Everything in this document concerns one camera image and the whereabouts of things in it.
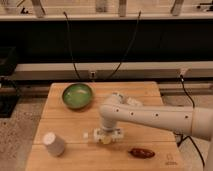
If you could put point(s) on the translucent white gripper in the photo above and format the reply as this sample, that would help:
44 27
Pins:
106 137

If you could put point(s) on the white labelled bottle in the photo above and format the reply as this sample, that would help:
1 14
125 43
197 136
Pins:
96 135

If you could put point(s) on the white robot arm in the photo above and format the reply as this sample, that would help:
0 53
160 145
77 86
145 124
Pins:
192 121

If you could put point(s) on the small white wrapped packet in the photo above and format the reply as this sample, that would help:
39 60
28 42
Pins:
133 102

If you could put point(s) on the green bowl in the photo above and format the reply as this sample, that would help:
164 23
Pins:
77 96

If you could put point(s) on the white paper cup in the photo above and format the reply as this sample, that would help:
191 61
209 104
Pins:
54 144

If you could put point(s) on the wall power outlet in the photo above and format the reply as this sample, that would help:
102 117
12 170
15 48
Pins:
93 75

